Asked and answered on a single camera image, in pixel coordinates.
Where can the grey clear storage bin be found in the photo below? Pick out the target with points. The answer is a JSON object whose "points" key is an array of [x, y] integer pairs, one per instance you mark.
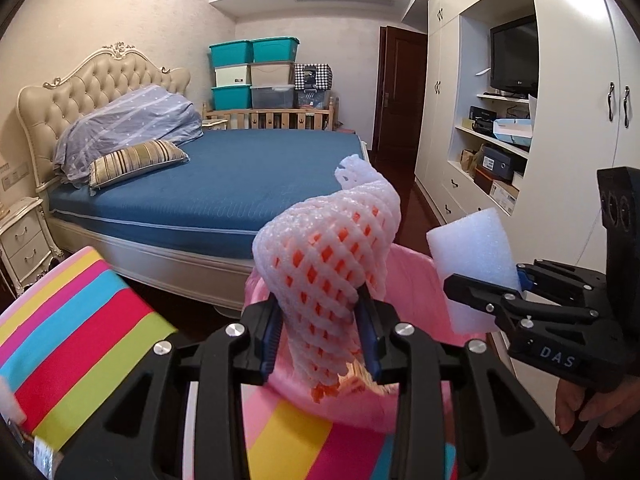
{"points": [[269, 97]]}

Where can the person's right hand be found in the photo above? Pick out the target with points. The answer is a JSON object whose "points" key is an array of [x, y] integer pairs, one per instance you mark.
{"points": [[615, 443]]}

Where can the dark brown door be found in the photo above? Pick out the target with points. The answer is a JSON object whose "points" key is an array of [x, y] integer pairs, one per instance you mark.
{"points": [[400, 93]]}

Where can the beige storage bin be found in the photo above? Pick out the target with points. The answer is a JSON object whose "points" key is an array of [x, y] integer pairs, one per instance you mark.
{"points": [[271, 74]]}

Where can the striped brown pillow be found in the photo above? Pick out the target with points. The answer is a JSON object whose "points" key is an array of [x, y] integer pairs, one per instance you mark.
{"points": [[133, 161]]}

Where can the teal storage bin left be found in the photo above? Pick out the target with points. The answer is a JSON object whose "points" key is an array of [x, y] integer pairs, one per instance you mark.
{"points": [[229, 53]]}

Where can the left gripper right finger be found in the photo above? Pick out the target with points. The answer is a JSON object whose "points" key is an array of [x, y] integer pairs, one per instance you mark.
{"points": [[364, 312]]}

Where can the white nightstand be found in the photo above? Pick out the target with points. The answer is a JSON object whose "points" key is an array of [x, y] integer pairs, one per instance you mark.
{"points": [[27, 248]]}

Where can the black safe box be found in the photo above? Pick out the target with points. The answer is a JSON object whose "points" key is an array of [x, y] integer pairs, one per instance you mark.
{"points": [[497, 162]]}

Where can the teal storage bin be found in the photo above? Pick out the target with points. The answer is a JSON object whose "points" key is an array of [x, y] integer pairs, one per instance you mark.
{"points": [[275, 49], [231, 97], [229, 53]]}

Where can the bed with blue sheet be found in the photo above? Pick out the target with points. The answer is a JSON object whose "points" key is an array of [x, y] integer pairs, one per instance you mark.
{"points": [[189, 229]]}

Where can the teal storage bin right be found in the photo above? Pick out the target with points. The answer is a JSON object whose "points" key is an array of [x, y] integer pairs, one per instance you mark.
{"points": [[275, 49]]}

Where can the grey striped duvet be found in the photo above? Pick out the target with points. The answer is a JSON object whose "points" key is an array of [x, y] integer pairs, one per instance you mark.
{"points": [[149, 113]]}

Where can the beige tufted headboard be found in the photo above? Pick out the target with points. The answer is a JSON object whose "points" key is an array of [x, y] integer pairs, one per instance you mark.
{"points": [[46, 111]]}

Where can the striped colourful tablecloth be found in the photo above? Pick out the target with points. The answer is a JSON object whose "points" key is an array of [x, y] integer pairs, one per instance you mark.
{"points": [[97, 385]]}

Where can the checkered black white bag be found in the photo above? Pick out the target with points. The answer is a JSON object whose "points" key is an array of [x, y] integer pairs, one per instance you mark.
{"points": [[313, 77]]}

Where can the white L-shaped foam block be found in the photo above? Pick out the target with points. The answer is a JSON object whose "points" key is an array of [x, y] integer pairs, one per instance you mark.
{"points": [[475, 246]]}

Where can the wooden crib rail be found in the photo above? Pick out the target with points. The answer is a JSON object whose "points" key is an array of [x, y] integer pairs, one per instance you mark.
{"points": [[306, 118]]}

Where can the foam net orange item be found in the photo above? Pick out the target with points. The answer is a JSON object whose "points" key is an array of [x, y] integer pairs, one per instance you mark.
{"points": [[315, 256]]}

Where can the white built-in wardrobe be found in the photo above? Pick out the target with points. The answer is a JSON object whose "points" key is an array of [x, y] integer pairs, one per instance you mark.
{"points": [[585, 117]]}

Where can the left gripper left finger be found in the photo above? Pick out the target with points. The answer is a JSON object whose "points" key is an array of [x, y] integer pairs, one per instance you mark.
{"points": [[271, 335]]}

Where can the black television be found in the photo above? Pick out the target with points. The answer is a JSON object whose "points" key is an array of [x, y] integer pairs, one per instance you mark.
{"points": [[514, 57]]}

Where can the teal lower storage bin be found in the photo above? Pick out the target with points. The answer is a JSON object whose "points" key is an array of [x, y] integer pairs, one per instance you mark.
{"points": [[231, 97]]}

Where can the white storage bin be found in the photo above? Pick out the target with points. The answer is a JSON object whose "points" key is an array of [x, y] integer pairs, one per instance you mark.
{"points": [[232, 75]]}

